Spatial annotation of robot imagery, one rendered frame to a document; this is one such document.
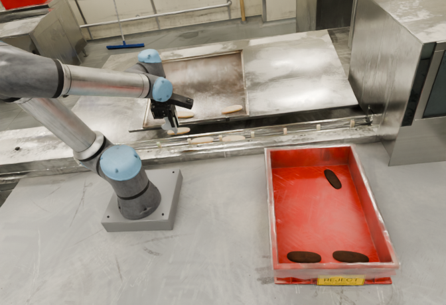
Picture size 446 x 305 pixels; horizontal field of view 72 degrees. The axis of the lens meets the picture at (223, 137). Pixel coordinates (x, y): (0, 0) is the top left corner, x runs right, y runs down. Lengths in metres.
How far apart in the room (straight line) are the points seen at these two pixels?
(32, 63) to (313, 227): 0.90
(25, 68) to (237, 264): 0.77
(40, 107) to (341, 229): 0.96
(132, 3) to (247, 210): 4.35
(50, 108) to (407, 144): 1.14
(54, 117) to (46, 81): 0.20
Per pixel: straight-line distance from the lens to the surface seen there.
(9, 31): 4.08
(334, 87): 1.54
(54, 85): 0.82
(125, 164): 1.00
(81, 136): 1.05
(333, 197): 1.16
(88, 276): 1.17
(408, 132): 1.21
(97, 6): 5.31
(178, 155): 1.32
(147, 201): 1.09
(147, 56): 1.14
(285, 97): 1.48
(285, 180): 1.20
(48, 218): 1.41
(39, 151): 1.60
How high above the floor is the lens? 1.73
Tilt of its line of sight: 40 degrees down
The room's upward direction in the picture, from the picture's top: 11 degrees counter-clockwise
